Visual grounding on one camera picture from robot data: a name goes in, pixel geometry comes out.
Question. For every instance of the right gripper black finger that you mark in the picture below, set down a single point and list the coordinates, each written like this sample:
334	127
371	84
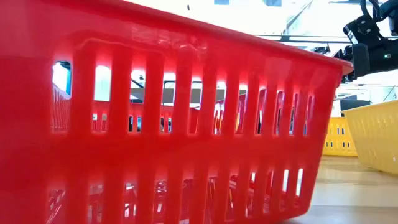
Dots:
346	54

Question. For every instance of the yellow slotted plastic basket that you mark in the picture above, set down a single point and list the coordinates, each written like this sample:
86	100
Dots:
335	146
376	137

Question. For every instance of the red slotted plastic basket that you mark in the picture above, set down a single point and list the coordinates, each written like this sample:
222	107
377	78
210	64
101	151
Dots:
186	149

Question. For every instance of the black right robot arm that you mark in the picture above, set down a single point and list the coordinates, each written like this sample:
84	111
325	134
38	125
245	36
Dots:
390	7

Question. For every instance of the small black background fixture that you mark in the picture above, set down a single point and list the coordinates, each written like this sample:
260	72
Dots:
346	79
321	49

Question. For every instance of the dark background monitor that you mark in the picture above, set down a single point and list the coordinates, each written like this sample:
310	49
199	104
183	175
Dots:
354	104

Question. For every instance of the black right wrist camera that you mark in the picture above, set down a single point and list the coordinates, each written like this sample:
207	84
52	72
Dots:
362	29

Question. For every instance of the black horizontal background rail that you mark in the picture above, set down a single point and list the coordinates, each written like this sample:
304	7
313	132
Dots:
284	38

